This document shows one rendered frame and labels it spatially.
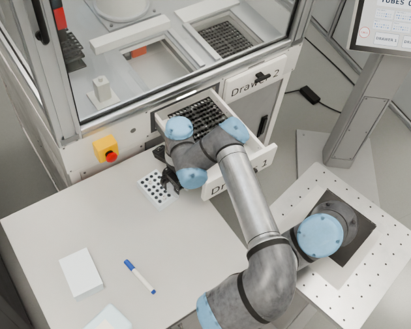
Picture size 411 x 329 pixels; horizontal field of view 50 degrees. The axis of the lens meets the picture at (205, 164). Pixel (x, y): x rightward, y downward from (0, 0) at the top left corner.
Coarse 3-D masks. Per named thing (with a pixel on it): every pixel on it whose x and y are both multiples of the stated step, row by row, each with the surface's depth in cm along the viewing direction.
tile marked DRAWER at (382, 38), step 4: (376, 32) 171; (380, 32) 171; (376, 36) 171; (380, 36) 171; (384, 36) 171; (388, 36) 171; (392, 36) 171; (396, 36) 171; (376, 40) 172; (380, 40) 172; (384, 40) 171; (388, 40) 171; (392, 40) 171; (396, 40) 171; (380, 44) 172; (384, 44) 172; (388, 44) 172; (392, 44) 172; (396, 44) 172
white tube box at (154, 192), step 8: (144, 176) 152; (152, 176) 153; (160, 176) 152; (144, 184) 150; (152, 184) 150; (144, 192) 150; (152, 192) 148; (160, 192) 149; (152, 200) 148; (160, 200) 147; (168, 200) 147; (160, 208) 147
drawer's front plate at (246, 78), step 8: (280, 56) 172; (264, 64) 169; (272, 64) 170; (280, 64) 174; (248, 72) 166; (256, 72) 168; (264, 72) 172; (272, 72) 175; (280, 72) 179; (232, 80) 163; (240, 80) 166; (248, 80) 169; (264, 80) 176; (272, 80) 180; (224, 88) 166; (232, 88) 167; (240, 88) 170; (224, 96) 168
